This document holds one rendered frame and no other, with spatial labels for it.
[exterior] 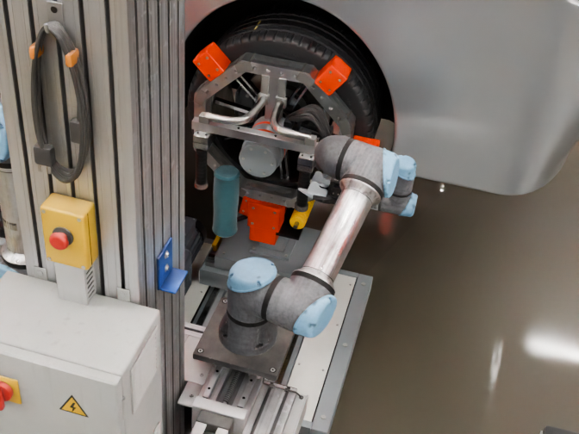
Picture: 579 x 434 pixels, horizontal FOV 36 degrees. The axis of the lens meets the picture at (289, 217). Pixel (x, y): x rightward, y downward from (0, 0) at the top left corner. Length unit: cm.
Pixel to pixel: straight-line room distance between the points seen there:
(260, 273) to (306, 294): 12
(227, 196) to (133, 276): 129
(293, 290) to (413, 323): 152
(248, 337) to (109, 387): 63
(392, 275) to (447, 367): 53
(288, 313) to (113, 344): 53
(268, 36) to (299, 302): 109
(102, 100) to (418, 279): 245
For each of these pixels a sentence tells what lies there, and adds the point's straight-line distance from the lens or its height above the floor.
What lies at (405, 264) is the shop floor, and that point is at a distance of 383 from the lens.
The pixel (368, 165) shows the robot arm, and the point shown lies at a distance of 223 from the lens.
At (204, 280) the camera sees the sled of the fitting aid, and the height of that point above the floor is 12.
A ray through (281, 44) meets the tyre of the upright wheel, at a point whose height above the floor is 116.
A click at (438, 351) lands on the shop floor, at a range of 349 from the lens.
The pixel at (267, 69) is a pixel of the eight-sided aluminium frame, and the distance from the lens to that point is 285.
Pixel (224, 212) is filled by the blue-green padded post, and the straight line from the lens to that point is 303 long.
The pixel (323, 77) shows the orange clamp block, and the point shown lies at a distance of 279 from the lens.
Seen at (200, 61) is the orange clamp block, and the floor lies 109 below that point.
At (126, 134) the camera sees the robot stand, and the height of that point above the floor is 163.
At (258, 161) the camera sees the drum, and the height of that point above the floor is 85.
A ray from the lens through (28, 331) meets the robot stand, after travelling 175.
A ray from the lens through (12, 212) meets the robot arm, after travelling 209.
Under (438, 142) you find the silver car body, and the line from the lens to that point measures 295.
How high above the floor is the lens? 247
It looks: 38 degrees down
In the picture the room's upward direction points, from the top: 5 degrees clockwise
